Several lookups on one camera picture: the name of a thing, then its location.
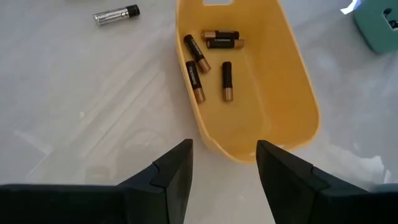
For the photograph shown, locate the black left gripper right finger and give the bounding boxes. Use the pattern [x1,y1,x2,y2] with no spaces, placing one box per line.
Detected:
[256,139,398,224]

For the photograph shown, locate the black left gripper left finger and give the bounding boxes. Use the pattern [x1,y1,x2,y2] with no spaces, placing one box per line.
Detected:
[0,138,193,224]

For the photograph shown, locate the yellow plastic bin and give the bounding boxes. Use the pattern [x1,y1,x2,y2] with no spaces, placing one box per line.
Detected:
[174,0,322,165]

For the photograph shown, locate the mint green plastic bin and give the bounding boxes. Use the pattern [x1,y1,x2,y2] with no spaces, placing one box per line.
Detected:
[352,0,398,55]

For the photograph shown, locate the silver battery with black cap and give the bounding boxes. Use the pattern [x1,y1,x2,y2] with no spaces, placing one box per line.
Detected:
[93,4,141,27]

